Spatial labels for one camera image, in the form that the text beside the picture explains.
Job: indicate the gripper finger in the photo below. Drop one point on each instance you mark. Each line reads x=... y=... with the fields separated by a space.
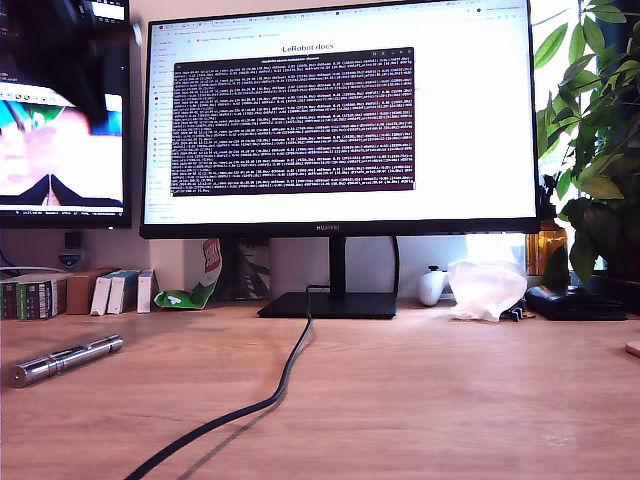
x=95 y=110

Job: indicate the metallic silver laser pointer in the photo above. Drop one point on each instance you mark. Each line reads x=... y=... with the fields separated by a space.
x=65 y=361

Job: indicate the black monitor with dark screen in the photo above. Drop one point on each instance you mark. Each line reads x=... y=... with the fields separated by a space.
x=65 y=165

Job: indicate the blue shield badge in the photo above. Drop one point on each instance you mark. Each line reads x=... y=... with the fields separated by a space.
x=71 y=260

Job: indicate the brown cardboard box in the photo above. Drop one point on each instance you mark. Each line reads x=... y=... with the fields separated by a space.
x=79 y=294

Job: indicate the white and blue box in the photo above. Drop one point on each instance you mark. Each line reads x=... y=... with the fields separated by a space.
x=100 y=296
x=144 y=294
x=118 y=295

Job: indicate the green and black box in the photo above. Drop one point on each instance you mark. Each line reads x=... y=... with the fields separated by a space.
x=9 y=301
x=38 y=300

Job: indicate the green snack bag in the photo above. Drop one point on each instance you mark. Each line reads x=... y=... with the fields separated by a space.
x=187 y=297

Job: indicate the grey patterned box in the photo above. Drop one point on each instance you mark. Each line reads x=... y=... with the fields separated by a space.
x=255 y=270

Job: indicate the black Huawei computer monitor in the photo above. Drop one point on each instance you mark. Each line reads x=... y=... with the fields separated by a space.
x=325 y=125

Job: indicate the white game controller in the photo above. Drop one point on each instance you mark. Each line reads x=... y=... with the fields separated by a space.
x=429 y=289

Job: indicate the crumpled white plastic bag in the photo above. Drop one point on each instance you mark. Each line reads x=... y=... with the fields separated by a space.
x=485 y=290

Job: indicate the amber glass bottle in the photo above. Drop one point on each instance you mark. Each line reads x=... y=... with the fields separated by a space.
x=542 y=245

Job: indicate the black binder clip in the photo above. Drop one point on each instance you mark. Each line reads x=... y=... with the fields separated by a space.
x=517 y=314

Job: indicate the green leafy houseplant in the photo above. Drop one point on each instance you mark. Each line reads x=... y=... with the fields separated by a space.
x=600 y=125

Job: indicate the black leather pouch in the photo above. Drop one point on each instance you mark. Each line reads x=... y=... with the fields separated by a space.
x=572 y=302

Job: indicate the black plant pot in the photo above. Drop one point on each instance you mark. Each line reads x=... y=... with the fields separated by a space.
x=617 y=295

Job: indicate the cork coaster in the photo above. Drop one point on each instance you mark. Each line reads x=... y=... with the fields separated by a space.
x=634 y=349

